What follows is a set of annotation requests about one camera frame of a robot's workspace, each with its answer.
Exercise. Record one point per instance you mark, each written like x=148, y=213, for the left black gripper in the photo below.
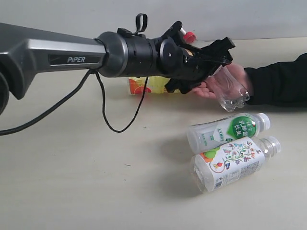
x=186, y=64

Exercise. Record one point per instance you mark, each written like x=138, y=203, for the yellow juice bottle red cap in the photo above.
x=155, y=84

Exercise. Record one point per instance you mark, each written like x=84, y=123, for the clear cola bottle red label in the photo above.
x=229, y=102

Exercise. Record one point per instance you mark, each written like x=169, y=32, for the white bottle green label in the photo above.
x=206, y=136

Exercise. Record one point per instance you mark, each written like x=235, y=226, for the clear bottle floral label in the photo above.
x=232, y=161

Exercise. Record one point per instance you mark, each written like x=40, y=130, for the left robot arm silver black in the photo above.
x=26, y=52

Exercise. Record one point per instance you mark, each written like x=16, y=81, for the black sleeved forearm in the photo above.
x=282, y=84

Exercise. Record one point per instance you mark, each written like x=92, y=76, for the person's open hand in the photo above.
x=227, y=78

